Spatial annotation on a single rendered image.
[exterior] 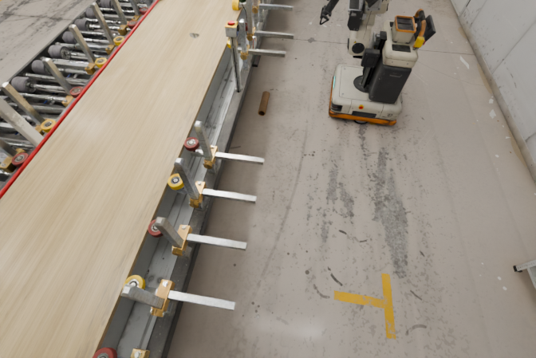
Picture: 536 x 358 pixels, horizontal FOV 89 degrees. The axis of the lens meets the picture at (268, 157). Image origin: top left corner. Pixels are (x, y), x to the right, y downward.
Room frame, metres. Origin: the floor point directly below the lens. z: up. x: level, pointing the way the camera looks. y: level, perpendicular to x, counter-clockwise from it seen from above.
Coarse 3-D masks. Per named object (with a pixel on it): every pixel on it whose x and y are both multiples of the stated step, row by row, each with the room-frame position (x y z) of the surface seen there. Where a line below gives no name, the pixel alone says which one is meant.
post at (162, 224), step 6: (156, 222) 0.39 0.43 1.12; (162, 222) 0.39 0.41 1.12; (168, 222) 0.41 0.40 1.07; (162, 228) 0.38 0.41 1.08; (168, 228) 0.39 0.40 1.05; (168, 234) 0.38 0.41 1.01; (174, 234) 0.40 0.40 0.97; (168, 240) 0.39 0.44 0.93; (174, 240) 0.38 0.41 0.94; (180, 240) 0.40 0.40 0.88; (180, 246) 0.38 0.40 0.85; (186, 252) 0.38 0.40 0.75
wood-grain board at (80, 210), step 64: (192, 0) 2.61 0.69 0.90; (128, 64) 1.67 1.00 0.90; (192, 64) 1.67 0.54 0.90; (64, 128) 1.06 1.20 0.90; (128, 128) 1.06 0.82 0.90; (64, 192) 0.64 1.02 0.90; (128, 192) 0.64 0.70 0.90; (0, 256) 0.33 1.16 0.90; (64, 256) 0.33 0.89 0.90; (128, 256) 0.33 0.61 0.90; (0, 320) 0.09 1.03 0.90; (64, 320) 0.09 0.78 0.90
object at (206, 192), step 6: (180, 192) 0.69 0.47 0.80; (186, 192) 0.68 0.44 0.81; (204, 192) 0.67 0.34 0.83; (210, 192) 0.67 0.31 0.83; (216, 192) 0.67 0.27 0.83; (222, 192) 0.67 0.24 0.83; (228, 192) 0.67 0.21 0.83; (222, 198) 0.65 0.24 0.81; (228, 198) 0.65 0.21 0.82; (234, 198) 0.64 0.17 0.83; (240, 198) 0.64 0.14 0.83; (246, 198) 0.64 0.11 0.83; (252, 198) 0.64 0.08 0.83
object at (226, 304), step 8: (152, 288) 0.21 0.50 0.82; (168, 296) 0.18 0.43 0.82; (176, 296) 0.18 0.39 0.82; (184, 296) 0.18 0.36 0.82; (192, 296) 0.18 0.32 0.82; (200, 296) 0.18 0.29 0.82; (200, 304) 0.15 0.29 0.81; (208, 304) 0.15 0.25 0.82; (216, 304) 0.15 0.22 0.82; (224, 304) 0.15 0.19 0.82; (232, 304) 0.15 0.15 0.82
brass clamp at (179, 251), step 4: (180, 228) 0.47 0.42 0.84; (188, 228) 0.47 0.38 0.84; (180, 232) 0.45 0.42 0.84; (184, 232) 0.45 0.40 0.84; (188, 232) 0.46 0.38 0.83; (180, 236) 0.43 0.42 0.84; (184, 236) 0.43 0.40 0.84; (184, 240) 0.41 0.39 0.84; (184, 244) 0.40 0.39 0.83; (172, 248) 0.38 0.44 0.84; (176, 248) 0.38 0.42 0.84; (180, 248) 0.38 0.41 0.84; (184, 248) 0.39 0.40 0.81; (172, 252) 0.36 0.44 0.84; (176, 252) 0.36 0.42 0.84; (180, 252) 0.36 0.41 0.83; (184, 252) 0.37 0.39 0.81
